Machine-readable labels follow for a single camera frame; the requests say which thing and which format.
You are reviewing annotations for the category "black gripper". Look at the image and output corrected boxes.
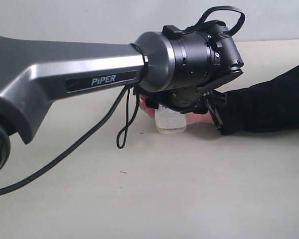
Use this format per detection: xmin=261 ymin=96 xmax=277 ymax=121
xmin=134 ymin=86 xmax=227 ymax=129

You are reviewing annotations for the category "clear tea bottle balloon label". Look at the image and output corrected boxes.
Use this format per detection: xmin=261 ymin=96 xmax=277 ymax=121
xmin=154 ymin=105 xmax=187 ymax=134

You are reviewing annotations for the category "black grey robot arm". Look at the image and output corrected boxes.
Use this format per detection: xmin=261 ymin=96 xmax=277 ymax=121
xmin=0 ymin=20 xmax=243 ymax=170

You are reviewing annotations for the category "black sleeved forearm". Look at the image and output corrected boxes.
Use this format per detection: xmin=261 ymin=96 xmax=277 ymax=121
xmin=217 ymin=65 xmax=299 ymax=135

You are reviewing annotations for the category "black braided cable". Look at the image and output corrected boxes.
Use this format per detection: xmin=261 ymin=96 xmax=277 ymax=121
xmin=0 ymin=86 xmax=142 ymax=199

